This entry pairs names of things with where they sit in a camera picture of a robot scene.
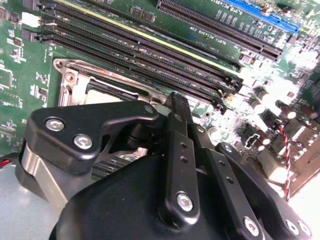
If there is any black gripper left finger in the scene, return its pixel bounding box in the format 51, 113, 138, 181
14, 91, 201, 231

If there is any metal socket cover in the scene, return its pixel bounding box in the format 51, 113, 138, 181
57, 65, 166, 108

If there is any CPU with silver top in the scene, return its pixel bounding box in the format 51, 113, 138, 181
86, 89, 132, 104

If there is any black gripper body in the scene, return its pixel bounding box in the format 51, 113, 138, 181
49, 149, 251, 240

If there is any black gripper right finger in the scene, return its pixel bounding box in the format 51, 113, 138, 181
187, 121, 316, 240

